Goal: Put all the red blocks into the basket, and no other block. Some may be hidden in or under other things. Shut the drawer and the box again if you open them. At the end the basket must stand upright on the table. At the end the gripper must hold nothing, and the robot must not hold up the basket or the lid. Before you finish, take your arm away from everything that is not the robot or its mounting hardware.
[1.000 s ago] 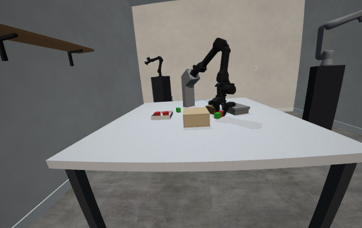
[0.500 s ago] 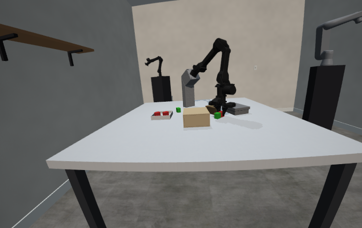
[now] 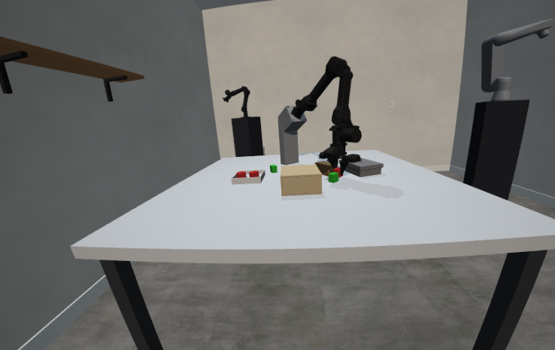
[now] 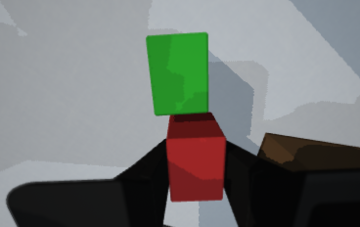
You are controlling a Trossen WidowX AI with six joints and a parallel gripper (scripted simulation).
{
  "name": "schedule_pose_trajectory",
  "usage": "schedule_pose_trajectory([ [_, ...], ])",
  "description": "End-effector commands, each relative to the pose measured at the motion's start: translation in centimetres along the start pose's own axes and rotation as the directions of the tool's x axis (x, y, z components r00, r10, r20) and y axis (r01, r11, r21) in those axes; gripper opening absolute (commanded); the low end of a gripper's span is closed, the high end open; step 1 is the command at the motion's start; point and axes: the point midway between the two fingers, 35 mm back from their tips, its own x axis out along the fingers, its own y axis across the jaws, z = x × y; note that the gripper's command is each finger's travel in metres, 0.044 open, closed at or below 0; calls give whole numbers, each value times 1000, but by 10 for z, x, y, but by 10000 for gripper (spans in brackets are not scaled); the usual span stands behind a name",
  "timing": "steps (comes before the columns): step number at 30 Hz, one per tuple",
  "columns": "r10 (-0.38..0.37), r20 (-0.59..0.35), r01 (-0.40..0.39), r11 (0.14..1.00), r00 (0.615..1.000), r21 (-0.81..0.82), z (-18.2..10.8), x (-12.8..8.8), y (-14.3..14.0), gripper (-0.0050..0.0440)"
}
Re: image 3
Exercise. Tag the brown cardboard box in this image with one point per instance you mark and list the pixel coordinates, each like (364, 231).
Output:
(324, 167)

